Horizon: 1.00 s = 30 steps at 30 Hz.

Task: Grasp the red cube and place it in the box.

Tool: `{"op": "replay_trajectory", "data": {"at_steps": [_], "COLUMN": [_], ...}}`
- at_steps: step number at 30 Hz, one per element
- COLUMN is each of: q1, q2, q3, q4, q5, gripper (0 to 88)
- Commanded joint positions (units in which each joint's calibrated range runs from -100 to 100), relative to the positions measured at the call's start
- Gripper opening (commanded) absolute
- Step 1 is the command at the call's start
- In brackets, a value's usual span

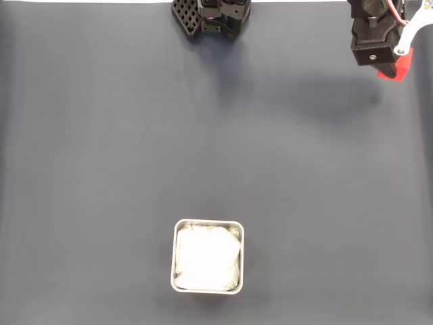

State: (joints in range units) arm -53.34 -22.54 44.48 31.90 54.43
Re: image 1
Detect square metal box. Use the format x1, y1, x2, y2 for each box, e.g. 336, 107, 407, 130
170, 218, 245, 295

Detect white tissue paper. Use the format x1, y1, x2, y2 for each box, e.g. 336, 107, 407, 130
174, 225, 242, 291

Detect dark blue table mat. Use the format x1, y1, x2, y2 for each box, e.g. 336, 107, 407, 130
0, 2, 433, 325

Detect red and white cable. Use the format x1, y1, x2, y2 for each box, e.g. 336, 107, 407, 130
385, 0, 411, 27

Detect red cube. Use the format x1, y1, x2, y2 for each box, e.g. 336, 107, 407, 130
377, 47, 415, 83

